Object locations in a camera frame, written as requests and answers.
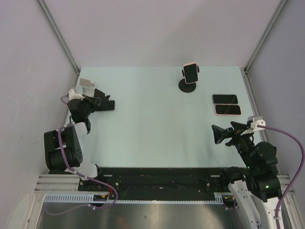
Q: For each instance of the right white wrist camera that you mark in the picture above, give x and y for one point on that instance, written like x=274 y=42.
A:
x=254 y=124

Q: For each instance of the black folding phone stand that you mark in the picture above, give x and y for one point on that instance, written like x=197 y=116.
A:
x=103 y=102

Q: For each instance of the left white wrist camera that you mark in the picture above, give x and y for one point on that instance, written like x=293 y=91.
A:
x=73 y=95

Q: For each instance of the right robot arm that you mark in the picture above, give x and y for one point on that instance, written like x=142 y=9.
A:
x=258 y=193

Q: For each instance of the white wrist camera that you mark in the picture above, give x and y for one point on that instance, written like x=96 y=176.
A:
x=73 y=95
x=254 y=124

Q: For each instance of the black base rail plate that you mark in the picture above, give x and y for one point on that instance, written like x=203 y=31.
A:
x=206 y=179

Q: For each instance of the pink phone on round stand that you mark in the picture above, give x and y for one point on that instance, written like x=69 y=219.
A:
x=190 y=72

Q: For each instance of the dark blue phone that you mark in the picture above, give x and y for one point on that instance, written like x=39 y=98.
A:
x=224 y=99

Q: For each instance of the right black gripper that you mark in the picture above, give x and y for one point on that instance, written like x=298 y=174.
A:
x=219 y=133

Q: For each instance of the pink phone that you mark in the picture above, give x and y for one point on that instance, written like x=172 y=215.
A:
x=190 y=72
x=227 y=109

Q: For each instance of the silver phone stand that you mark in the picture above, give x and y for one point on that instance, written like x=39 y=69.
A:
x=87 y=86

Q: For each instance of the black round-base phone stand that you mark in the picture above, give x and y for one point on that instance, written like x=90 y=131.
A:
x=186 y=88

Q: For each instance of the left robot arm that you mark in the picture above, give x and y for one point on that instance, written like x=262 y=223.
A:
x=62 y=147

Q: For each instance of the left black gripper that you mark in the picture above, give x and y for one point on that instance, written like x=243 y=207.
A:
x=90 y=100

